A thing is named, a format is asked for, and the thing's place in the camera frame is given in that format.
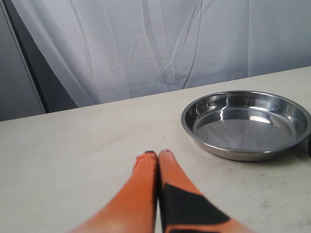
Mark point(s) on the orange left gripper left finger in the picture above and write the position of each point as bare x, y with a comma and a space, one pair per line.
133, 208

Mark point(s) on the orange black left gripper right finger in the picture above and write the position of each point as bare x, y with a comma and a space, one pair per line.
184, 209

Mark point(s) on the black plastic tool case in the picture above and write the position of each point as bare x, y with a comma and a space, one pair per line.
309, 146

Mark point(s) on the round stainless steel pan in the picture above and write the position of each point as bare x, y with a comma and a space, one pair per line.
247, 126

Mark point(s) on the white backdrop curtain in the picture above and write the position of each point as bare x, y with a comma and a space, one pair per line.
109, 50

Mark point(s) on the dark vertical frame post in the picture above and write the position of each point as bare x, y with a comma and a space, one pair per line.
51, 92

